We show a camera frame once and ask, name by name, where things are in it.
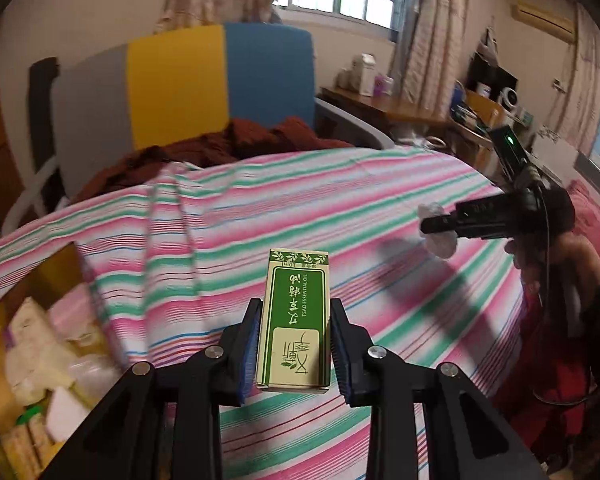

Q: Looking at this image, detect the green essential oil box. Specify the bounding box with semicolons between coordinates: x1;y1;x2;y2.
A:
256;248;330;392

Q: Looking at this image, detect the person's right hand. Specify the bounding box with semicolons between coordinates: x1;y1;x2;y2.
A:
505;232;600;309

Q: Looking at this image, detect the striped pink green cloth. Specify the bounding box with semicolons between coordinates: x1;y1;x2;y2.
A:
0;145;531;480

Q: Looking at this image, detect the wooden desk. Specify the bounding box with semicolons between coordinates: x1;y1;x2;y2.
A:
318;87;493;160

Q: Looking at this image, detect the pink patterned roll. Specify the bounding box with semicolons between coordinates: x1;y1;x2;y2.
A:
47;283;96;340

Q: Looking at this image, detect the beige patterned curtain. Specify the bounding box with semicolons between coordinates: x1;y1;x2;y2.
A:
389;0;466;119

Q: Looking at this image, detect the white foam block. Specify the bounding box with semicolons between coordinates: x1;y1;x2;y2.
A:
45;387;90;442

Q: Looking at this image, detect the air conditioner unit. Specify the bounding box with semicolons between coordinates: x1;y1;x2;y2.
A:
512;2;576;44

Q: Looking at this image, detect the dark red blanket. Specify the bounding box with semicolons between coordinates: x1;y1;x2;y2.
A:
71;117;350;204

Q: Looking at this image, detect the cream carton box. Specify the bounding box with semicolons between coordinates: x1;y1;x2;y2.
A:
8;297;58;362

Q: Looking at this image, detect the cream rolled sock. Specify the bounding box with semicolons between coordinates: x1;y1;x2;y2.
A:
5;347;76;406

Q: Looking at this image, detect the white box on desk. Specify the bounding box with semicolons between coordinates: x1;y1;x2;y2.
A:
350;53;376;96

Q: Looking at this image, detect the cracker pack green wrapper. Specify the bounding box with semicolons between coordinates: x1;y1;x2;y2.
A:
1;405;62;480

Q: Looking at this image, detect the gold metal tin tray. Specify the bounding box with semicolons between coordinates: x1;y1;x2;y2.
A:
0;242;127;480

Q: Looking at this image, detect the grey yellow blue chair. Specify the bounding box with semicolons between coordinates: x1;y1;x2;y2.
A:
50;23;315;197

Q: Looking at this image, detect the black rolled mat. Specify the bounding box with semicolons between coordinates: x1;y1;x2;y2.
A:
27;56;60;172

